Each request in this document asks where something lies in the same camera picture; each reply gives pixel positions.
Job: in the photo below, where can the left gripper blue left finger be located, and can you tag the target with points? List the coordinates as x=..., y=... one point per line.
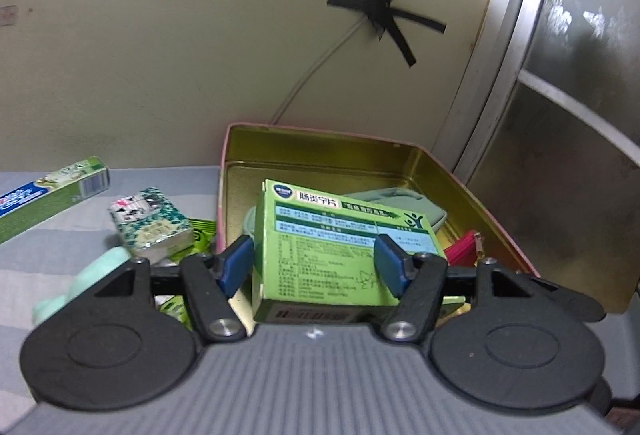
x=209, y=282

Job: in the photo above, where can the patterned small tissue pack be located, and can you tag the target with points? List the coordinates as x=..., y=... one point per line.
x=150, y=226

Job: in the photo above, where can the teal plush toy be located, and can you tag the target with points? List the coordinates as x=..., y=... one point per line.
x=88, y=277

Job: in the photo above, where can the green toothpaste box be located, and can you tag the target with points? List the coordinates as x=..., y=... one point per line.
x=43, y=198

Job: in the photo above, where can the striped blue bed sheet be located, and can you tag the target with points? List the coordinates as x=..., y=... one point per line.
x=42, y=262

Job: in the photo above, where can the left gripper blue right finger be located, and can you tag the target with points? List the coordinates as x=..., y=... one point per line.
x=416, y=281

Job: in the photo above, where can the green medicine box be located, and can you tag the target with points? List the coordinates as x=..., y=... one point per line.
x=315, y=254

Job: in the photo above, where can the green snack packet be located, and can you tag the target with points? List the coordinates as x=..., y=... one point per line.
x=204, y=233

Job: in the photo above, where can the pink metal tin box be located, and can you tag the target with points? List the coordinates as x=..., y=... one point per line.
x=342, y=163

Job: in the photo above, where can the frosted glass door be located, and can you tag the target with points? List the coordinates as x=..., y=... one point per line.
x=544, y=130

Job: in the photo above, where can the black tape cross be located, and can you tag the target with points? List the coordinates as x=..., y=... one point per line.
x=382, y=15

